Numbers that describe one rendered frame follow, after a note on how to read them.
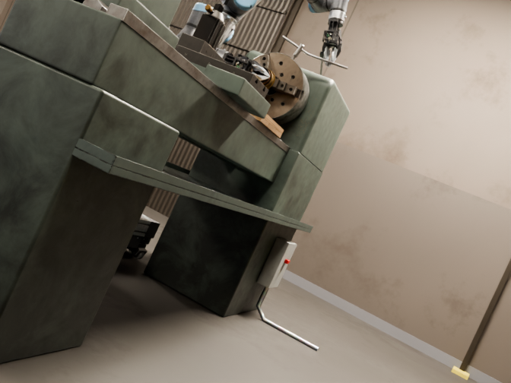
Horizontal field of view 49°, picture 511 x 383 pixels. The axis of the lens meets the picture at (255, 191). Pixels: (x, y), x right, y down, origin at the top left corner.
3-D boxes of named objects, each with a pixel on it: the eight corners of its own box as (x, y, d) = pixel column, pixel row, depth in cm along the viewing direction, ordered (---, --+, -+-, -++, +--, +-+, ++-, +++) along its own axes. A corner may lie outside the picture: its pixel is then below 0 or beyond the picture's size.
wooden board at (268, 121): (211, 109, 255) (215, 101, 255) (280, 138, 243) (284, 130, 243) (184, 89, 226) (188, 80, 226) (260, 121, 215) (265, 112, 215)
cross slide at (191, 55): (169, 63, 218) (173, 52, 218) (263, 101, 204) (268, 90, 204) (147, 45, 201) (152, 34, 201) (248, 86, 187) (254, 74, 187)
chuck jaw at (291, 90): (279, 83, 258) (303, 90, 254) (275, 93, 258) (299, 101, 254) (273, 76, 247) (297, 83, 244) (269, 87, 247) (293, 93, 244)
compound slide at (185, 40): (198, 64, 219) (204, 52, 219) (220, 73, 216) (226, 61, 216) (176, 45, 199) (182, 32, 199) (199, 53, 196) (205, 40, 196)
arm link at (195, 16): (181, 20, 295) (192, -3, 295) (198, 33, 305) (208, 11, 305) (195, 23, 287) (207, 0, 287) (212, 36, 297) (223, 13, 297)
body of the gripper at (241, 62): (242, 73, 237) (218, 64, 241) (249, 80, 245) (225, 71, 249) (249, 57, 237) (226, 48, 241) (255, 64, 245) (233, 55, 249)
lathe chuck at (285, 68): (231, 101, 271) (268, 47, 268) (281, 135, 261) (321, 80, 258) (224, 96, 262) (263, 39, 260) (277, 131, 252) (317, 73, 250)
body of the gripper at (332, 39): (321, 42, 255) (325, 17, 256) (324, 49, 264) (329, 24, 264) (337, 43, 253) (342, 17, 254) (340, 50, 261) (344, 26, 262)
